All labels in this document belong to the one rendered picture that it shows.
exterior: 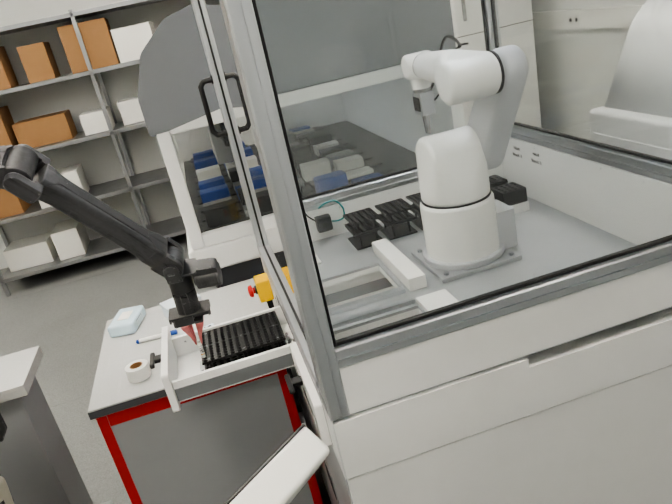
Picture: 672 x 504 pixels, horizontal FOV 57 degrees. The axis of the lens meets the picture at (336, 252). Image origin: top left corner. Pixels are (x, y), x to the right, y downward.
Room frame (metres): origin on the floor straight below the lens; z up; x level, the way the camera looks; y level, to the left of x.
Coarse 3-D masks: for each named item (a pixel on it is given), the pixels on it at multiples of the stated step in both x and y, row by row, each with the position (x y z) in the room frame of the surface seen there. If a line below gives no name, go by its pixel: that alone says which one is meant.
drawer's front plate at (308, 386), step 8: (296, 344) 1.35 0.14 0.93; (296, 352) 1.31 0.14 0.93; (296, 360) 1.27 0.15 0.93; (296, 368) 1.32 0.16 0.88; (304, 368) 1.23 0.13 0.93; (304, 376) 1.20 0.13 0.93; (304, 384) 1.18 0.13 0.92; (312, 384) 1.16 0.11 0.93; (312, 392) 1.13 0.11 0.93; (312, 400) 1.10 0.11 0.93; (312, 408) 1.13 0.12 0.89; (320, 408) 1.08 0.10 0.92; (320, 416) 1.08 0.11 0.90; (320, 424) 1.08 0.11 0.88; (320, 432) 1.08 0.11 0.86; (328, 432) 1.08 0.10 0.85; (328, 440) 1.08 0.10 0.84
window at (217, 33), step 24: (216, 0) 1.33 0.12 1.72; (216, 24) 1.48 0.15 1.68; (216, 48) 1.69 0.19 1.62; (240, 96) 1.34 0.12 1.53; (240, 120) 1.52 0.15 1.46; (240, 144) 1.75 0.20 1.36; (264, 192) 1.36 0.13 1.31; (264, 216) 1.55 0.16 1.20; (264, 240) 1.82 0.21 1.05; (288, 288) 1.39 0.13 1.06
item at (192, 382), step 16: (240, 320) 1.63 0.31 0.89; (176, 336) 1.60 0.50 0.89; (288, 336) 1.57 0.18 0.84; (176, 352) 1.59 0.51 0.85; (192, 352) 1.60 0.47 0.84; (272, 352) 1.40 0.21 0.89; (288, 352) 1.41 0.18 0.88; (192, 368) 1.51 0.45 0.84; (224, 368) 1.38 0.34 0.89; (240, 368) 1.38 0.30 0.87; (256, 368) 1.39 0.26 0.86; (272, 368) 1.39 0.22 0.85; (176, 384) 1.36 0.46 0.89; (192, 384) 1.36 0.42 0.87; (208, 384) 1.37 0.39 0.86; (224, 384) 1.37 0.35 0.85
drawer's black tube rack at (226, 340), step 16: (256, 320) 1.58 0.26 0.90; (272, 320) 1.56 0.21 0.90; (208, 336) 1.55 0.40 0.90; (224, 336) 1.53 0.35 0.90; (240, 336) 1.51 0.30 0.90; (256, 336) 1.49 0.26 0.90; (272, 336) 1.47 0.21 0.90; (208, 352) 1.46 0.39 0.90; (224, 352) 1.44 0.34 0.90; (240, 352) 1.42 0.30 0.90; (256, 352) 1.46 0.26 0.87; (208, 368) 1.43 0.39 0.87
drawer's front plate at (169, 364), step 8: (168, 328) 1.61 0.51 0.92; (168, 336) 1.56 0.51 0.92; (168, 344) 1.51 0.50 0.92; (168, 352) 1.47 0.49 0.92; (168, 360) 1.42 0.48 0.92; (176, 360) 1.55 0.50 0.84; (168, 368) 1.38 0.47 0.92; (176, 368) 1.51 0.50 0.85; (168, 376) 1.34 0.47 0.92; (176, 376) 1.46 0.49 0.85; (168, 384) 1.33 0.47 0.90; (168, 392) 1.33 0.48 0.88; (176, 400) 1.34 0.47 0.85; (176, 408) 1.33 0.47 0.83
